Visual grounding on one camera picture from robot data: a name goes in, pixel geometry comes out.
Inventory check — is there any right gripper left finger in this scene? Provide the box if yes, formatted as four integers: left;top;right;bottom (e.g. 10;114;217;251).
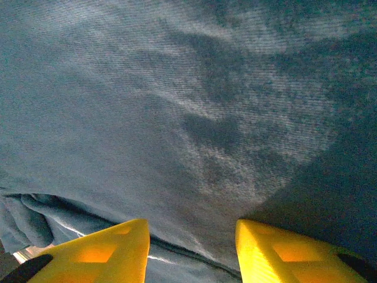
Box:
0;218;151;283

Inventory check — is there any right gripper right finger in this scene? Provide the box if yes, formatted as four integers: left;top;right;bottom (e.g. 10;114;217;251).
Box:
234;218;377;283

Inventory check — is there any blue t-shirt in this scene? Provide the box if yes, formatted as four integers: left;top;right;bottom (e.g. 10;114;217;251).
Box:
0;0;377;283

